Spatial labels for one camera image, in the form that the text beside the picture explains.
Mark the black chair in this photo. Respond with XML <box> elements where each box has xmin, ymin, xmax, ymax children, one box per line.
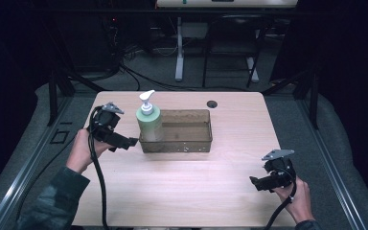
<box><xmin>201</xmin><ymin>13</ymin><xmax>274</xmax><ymax>89</ymax></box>

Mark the black computer tower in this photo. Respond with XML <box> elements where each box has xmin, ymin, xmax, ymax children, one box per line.
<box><xmin>101</xmin><ymin>12</ymin><xmax>152</xmax><ymax>72</ymax></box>

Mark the brown translucent plastic bin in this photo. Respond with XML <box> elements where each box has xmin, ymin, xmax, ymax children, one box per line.
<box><xmin>138</xmin><ymin>108</ymin><xmax>214</xmax><ymax>154</ymax></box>

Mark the black metal stand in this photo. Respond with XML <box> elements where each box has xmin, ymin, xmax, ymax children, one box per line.
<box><xmin>261</xmin><ymin>68</ymin><xmax>321</xmax><ymax>130</ymax></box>
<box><xmin>46</xmin><ymin>67</ymin><xmax>107</xmax><ymax>127</ymax></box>

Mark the aluminium floor rail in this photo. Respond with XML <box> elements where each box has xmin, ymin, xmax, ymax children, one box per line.
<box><xmin>295</xmin><ymin>97</ymin><xmax>368</xmax><ymax>230</ymax></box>
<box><xmin>0</xmin><ymin>95</ymin><xmax>75</xmax><ymax>230</ymax></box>

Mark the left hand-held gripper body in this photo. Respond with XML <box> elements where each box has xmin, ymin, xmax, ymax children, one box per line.
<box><xmin>88</xmin><ymin>102</ymin><xmax>126</xmax><ymax>144</ymax></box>

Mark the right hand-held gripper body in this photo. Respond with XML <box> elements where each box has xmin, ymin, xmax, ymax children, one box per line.
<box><xmin>261</xmin><ymin>149</ymin><xmax>297</xmax><ymax>189</ymax></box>

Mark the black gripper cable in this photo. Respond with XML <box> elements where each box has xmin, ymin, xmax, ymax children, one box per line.
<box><xmin>263</xmin><ymin>168</ymin><xmax>298</xmax><ymax>230</ymax></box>
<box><xmin>87</xmin><ymin>106</ymin><xmax>110</xmax><ymax>230</ymax></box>

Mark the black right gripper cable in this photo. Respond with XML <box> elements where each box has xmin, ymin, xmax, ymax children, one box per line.
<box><xmin>263</xmin><ymin>168</ymin><xmax>298</xmax><ymax>230</ymax></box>

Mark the white desk leg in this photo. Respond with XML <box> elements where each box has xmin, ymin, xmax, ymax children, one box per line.
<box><xmin>246</xmin><ymin>30</ymin><xmax>260</xmax><ymax>83</ymax></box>
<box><xmin>174</xmin><ymin>16</ymin><xmax>185</xmax><ymax>82</ymax></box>

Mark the green pump bottle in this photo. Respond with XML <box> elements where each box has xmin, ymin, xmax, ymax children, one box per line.
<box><xmin>135</xmin><ymin>89</ymin><xmax>165</xmax><ymax>143</ymax></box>

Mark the person's right hand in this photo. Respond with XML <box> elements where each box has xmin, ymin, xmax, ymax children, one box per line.
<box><xmin>272</xmin><ymin>177</ymin><xmax>316</xmax><ymax>225</ymax></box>

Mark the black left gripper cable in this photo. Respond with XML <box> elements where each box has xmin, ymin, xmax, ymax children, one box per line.
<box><xmin>87</xmin><ymin>106</ymin><xmax>110</xmax><ymax>230</ymax></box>

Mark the thin black floor cable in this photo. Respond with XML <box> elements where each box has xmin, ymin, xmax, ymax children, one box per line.
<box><xmin>14</xmin><ymin>133</ymin><xmax>80</xmax><ymax>224</ymax></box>

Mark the person's left hand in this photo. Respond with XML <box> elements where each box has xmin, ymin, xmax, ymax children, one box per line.
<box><xmin>65</xmin><ymin>127</ymin><xmax>113</xmax><ymax>174</ymax></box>

